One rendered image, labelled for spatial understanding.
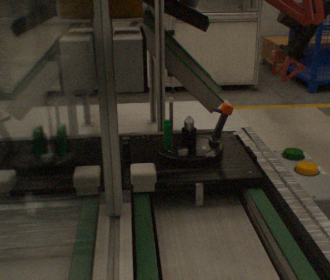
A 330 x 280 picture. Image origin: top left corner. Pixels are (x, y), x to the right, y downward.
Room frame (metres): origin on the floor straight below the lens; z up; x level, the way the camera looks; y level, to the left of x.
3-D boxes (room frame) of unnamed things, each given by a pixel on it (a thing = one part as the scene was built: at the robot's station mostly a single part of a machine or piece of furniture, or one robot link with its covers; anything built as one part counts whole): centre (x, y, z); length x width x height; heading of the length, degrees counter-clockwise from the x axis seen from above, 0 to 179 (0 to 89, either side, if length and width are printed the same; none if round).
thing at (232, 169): (0.78, -0.05, 0.96); 0.24 x 0.24 x 0.02; 5
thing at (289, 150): (0.78, -0.27, 0.96); 0.04 x 0.04 x 0.02
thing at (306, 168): (0.72, -0.27, 0.96); 0.04 x 0.04 x 0.02
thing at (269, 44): (6.14, -2.15, 0.20); 1.20 x 0.80 x 0.41; 93
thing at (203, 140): (0.78, -0.05, 0.98); 0.14 x 0.14 x 0.02
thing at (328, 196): (0.72, -0.27, 0.93); 0.21 x 0.07 x 0.06; 5
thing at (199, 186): (0.66, -0.06, 0.95); 0.01 x 0.01 x 0.04; 5
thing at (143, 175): (0.68, 0.04, 0.97); 0.05 x 0.05 x 0.04; 5
